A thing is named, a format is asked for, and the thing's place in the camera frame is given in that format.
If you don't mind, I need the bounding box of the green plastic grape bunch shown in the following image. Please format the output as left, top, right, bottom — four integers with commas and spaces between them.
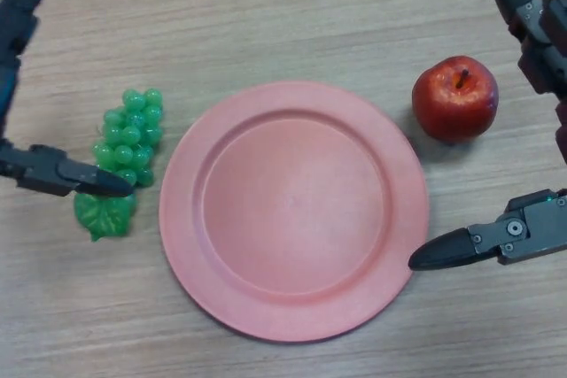
73, 88, 166, 243

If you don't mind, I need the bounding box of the pink round plate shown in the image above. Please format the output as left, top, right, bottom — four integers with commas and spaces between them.
158, 80, 430, 344

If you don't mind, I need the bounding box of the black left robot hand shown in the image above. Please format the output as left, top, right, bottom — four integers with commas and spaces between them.
0, 0, 136, 198

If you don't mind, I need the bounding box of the red apple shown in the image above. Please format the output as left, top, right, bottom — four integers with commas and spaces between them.
411, 55, 500, 143

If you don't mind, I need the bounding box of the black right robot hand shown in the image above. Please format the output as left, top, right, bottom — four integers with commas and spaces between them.
407, 0, 567, 272

